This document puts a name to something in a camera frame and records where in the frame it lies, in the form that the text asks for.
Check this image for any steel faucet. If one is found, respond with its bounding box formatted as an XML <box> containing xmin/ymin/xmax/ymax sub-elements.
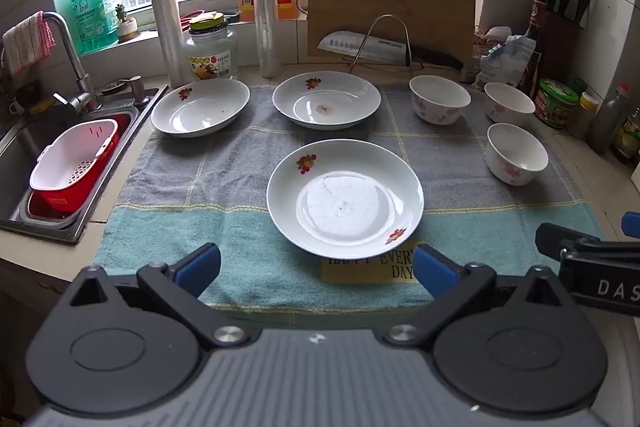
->
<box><xmin>42</xmin><ymin>12</ymin><xmax>98</xmax><ymax>112</ymax></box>

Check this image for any orange white food bag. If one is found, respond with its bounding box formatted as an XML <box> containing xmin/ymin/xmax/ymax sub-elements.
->
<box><xmin>472</xmin><ymin>26</ymin><xmax>511</xmax><ymax>58</ymax></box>

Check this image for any green round seasoning can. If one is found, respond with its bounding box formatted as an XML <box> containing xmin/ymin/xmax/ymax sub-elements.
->
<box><xmin>533</xmin><ymin>78</ymin><xmax>581</xmax><ymax>129</ymax></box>

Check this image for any green dish soap bottle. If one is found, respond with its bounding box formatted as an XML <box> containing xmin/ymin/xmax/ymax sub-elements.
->
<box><xmin>69</xmin><ymin>0</ymin><xmax>118</xmax><ymax>55</ymax></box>

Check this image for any dark red knife block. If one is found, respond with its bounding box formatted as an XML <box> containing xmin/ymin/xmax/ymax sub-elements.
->
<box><xmin>537</xmin><ymin>7</ymin><xmax>587</xmax><ymax>82</ymax></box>

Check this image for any pink dish rag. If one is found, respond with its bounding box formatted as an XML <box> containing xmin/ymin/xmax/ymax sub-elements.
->
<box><xmin>1</xmin><ymin>11</ymin><xmax>57</xmax><ymax>75</ymax></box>

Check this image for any small potted plant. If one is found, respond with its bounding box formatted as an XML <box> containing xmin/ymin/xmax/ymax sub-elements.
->
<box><xmin>114</xmin><ymin>3</ymin><xmax>138</xmax><ymax>42</ymax></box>

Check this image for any white floral bowl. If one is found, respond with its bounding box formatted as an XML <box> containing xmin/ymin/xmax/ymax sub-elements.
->
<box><xmin>409</xmin><ymin>75</ymin><xmax>472</xmax><ymax>126</ymax></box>
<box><xmin>485</xmin><ymin>122</ymin><xmax>549</xmax><ymax>186</ymax></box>
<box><xmin>483</xmin><ymin>82</ymin><xmax>536</xmax><ymax>128</ymax></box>

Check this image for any red dish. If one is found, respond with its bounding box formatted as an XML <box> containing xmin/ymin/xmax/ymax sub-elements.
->
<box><xmin>179</xmin><ymin>9</ymin><xmax>206</xmax><ymax>30</ymax></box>

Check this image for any white printed plastic bag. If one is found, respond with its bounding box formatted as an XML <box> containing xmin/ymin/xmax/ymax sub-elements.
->
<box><xmin>479</xmin><ymin>35</ymin><xmax>537</xmax><ymax>86</ymax></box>

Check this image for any yellow-lid spice jar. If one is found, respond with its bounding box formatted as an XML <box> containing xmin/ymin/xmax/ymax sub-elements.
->
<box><xmin>567</xmin><ymin>92</ymin><xmax>600</xmax><ymax>139</ymax></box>

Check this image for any white floral plate brown stain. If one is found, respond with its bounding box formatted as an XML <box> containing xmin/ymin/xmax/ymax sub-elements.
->
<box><xmin>272</xmin><ymin>71</ymin><xmax>382</xmax><ymax>130</ymax></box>

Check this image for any dark soy sauce bottle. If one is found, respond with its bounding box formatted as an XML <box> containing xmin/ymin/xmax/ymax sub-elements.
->
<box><xmin>520</xmin><ymin>0</ymin><xmax>548</xmax><ymax>92</ymax></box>

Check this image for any metal sink soap dispenser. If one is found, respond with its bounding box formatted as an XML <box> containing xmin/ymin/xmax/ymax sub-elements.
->
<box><xmin>127</xmin><ymin>76</ymin><xmax>151</xmax><ymax>105</ymax></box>

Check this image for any steel sink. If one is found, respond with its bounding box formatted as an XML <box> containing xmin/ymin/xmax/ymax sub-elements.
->
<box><xmin>0</xmin><ymin>82</ymin><xmax>171</xmax><ymax>244</ymax></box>

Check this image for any white colander basket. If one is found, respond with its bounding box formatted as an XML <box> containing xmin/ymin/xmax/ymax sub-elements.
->
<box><xmin>29</xmin><ymin>119</ymin><xmax>120</xmax><ymax>200</ymax></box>

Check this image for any glass jar green lid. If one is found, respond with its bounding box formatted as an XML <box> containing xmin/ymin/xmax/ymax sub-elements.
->
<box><xmin>183</xmin><ymin>13</ymin><xmax>238</xmax><ymax>82</ymax></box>

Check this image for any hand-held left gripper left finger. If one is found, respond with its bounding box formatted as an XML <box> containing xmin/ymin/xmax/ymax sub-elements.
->
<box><xmin>70</xmin><ymin>243</ymin><xmax>251</xmax><ymax>350</ymax></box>

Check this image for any red plastic basin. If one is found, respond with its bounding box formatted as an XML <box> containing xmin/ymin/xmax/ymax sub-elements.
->
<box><xmin>27</xmin><ymin>117</ymin><xmax>133</xmax><ymax>220</ymax></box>

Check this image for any dark bottle yellow label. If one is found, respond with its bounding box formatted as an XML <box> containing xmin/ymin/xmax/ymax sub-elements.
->
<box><xmin>611</xmin><ymin>107</ymin><xmax>640</xmax><ymax>168</ymax></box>

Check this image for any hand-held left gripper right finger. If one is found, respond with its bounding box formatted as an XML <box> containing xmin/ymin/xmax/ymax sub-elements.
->
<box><xmin>382</xmin><ymin>243</ymin><xmax>568</xmax><ymax>350</ymax></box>

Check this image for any grey bottle red cap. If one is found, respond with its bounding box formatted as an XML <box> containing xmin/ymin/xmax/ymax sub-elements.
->
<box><xmin>587</xmin><ymin>82</ymin><xmax>632</xmax><ymax>155</ymax></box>

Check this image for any black-handled kitchen knife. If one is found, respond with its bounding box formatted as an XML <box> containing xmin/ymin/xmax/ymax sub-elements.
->
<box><xmin>318</xmin><ymin>30</ymin><xmax>464</xmax><ymax>70</ymax></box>

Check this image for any metal wire rack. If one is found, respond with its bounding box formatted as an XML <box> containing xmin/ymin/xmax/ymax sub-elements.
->
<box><xmin>347</xmin><ymin>14</ymin><xmax>426</xmax><ymax>75</ymax></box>

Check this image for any tall plastic wrap roll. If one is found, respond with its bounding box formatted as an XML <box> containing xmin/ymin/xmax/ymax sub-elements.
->
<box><xmin>250</xmin><ymin>0</ymin><xmax>282</xmax><ymax>79</ymax></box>

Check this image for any grey teal checkered towel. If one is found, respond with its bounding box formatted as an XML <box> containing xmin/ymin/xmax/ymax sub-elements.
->
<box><xmin>95</xmin><ymin>79</ymin><xmax>603</xmax><ymax>313</ymax></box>

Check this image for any short plastic wrap roll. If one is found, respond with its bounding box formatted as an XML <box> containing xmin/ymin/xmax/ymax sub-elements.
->
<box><xmin>148</xmin><ymin>0</ymin><xmax>193</xmax><ymax>88</ymax></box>

